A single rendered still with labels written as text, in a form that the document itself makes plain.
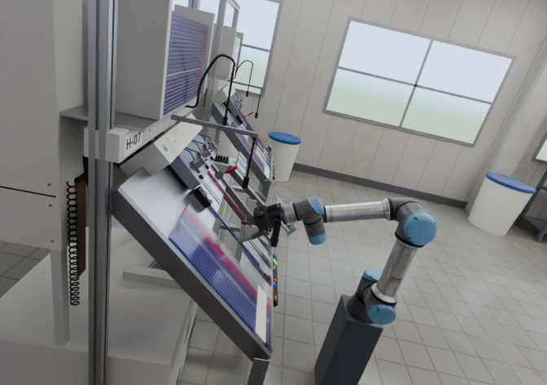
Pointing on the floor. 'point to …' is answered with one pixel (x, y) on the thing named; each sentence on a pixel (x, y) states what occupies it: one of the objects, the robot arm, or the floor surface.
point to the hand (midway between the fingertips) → (239, 233)
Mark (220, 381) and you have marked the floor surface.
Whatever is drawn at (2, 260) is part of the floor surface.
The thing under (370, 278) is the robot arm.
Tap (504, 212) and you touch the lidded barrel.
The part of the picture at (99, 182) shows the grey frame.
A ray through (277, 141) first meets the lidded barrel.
